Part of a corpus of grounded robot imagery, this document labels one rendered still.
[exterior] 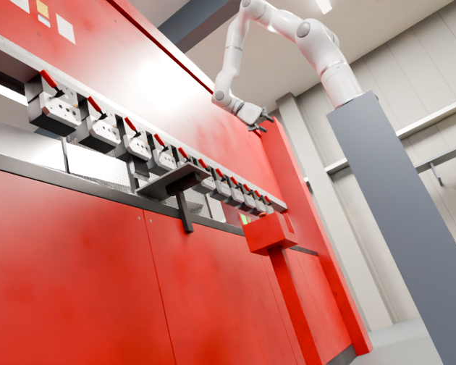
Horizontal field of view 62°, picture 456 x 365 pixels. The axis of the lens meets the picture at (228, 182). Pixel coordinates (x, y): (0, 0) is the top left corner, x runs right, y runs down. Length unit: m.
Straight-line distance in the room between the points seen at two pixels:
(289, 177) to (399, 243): 2.45
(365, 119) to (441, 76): 5.12
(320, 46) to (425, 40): 5.25
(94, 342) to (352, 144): 1.01
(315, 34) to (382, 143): 0.52
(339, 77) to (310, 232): 2.17
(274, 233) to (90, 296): 0.81
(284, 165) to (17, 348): 3.15
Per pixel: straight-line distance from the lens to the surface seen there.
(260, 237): 1.56
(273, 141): 3.84
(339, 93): 1.52
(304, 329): 1.58
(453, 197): 5.97
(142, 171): 1.67
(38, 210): 0.98
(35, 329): 0.88
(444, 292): 1.30
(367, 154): 1.38
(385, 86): 6.57
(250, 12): 1.90
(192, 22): 4.56
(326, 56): 1.60
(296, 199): 3.60
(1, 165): 0.98
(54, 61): 1.56
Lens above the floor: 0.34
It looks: 23 degrees up
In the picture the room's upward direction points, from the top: 18 degrees counter-clockwise
